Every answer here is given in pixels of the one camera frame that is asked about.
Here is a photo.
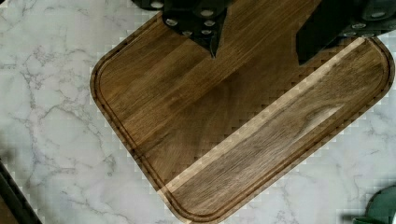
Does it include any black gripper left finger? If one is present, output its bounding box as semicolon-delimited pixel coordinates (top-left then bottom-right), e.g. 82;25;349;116
132;0;233;58

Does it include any brown wooden cutting board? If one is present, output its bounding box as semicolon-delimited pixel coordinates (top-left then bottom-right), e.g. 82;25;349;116
91;0;395;224

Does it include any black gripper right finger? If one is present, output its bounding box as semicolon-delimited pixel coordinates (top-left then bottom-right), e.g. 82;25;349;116
296;0;396;65

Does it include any dark green object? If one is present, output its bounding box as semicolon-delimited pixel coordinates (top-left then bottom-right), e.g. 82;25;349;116
352;185;396;224

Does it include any black drawer handle bar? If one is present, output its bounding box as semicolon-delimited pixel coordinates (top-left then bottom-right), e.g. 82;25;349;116
0;164;42;224

